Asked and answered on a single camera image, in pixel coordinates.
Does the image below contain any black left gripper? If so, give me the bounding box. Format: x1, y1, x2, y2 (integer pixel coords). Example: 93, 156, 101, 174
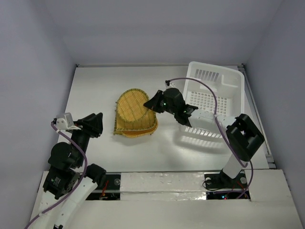
71, 111, 103, 165

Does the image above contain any yellow woven fan plate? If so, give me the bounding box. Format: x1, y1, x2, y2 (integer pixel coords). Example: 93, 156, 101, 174
114, 105, 157, 132

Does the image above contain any square woven bamboo plate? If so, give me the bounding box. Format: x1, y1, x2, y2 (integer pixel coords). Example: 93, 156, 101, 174
112, 100, 154, 137

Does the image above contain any round yellow green-rimmed plate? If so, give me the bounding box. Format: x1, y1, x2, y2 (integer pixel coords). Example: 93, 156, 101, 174
116, 88, 149, 123

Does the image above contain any orange woven plate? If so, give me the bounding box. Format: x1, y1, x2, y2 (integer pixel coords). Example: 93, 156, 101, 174
120, 117, 158, 138

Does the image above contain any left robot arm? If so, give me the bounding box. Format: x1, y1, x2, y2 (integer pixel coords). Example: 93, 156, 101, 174
26, 113, 106, 229

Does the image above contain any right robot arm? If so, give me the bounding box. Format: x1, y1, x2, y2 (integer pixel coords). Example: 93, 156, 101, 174
143, 88, 265, 187

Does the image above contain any white plastic dish rack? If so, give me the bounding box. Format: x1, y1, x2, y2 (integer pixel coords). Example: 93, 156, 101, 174
183, 62, 245, 117

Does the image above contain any silver foil covered panel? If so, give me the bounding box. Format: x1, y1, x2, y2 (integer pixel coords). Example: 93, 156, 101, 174
120, 172, 206, 201

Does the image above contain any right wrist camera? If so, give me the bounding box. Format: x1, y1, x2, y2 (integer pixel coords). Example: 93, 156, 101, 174
165, 80, 177, 89

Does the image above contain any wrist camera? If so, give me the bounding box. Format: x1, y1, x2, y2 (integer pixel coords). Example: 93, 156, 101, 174
165, 80, 177, 89
52, 113, 80, 131

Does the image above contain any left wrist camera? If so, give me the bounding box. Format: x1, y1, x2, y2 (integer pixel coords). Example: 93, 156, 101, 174
52, 113, 80, 131

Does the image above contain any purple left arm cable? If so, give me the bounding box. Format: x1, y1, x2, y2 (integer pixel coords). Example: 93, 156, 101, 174
25, 123, 88, 229

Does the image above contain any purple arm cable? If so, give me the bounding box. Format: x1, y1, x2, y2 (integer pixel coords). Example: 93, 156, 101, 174
165, 78, 254, 200
25, 123, 88, 229

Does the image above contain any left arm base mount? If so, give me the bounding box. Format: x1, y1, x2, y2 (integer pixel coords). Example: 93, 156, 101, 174
86, 173, 121, 200

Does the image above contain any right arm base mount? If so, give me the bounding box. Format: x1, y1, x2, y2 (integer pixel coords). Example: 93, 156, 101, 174
203, 171, 248, 191

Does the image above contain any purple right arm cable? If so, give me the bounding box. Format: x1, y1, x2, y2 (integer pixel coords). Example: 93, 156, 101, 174
165, 78, 254, 200

